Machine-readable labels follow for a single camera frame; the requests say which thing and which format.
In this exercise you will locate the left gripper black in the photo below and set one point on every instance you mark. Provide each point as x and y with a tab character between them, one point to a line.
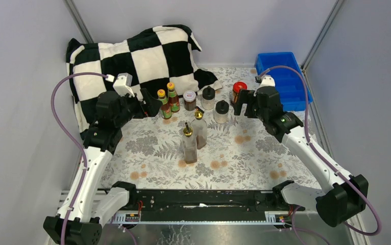
152	106

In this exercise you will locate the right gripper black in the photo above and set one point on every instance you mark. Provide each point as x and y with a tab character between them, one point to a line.
246	96

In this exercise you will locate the red lid chili sauce jar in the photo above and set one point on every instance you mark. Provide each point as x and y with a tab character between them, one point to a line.
237	87

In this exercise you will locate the black lid shaker jar front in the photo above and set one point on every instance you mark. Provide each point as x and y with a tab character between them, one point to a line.
221	112

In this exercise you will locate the black lid shaker jar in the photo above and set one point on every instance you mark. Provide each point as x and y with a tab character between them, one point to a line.
208	96
221	112

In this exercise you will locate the white lid brown sauce jar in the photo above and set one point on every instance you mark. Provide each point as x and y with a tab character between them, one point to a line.
190	100

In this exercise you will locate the blue plastic divided bin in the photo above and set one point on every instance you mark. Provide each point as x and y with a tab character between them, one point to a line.
287	83

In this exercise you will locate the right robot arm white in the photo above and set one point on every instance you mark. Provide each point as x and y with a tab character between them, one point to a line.
341	194

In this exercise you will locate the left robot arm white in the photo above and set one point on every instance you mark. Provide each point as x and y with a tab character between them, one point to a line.
78	220

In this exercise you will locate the yellow cap sauce bottle front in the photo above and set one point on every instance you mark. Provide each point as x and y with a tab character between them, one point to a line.
165	109

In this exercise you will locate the yellow cap sauce bottle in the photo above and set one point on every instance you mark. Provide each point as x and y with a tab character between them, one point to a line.
165	109
173	98

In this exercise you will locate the yellow cap sauce bottle rear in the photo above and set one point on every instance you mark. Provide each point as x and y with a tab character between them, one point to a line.
173	98

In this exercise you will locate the black white checkered blanket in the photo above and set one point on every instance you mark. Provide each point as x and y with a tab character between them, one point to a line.
154	57

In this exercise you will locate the glass oil bottle rear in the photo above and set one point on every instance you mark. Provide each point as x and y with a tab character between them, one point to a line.
199	126

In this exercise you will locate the glass oil bottle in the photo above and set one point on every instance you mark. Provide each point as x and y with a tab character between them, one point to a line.
189	145
199	126

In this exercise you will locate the glass oil bottle front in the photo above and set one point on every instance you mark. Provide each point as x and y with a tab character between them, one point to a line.
189	145

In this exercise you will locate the floral tablecloth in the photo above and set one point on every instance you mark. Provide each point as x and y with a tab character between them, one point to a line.
239	154

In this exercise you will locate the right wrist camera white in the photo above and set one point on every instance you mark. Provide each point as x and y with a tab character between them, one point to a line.
265	81

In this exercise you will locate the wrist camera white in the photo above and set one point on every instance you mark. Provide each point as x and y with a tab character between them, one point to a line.
122	84
265	81

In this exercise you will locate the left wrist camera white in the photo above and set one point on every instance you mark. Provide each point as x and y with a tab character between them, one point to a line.
122	84

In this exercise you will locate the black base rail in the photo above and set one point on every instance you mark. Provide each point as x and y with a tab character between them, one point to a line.
159	205

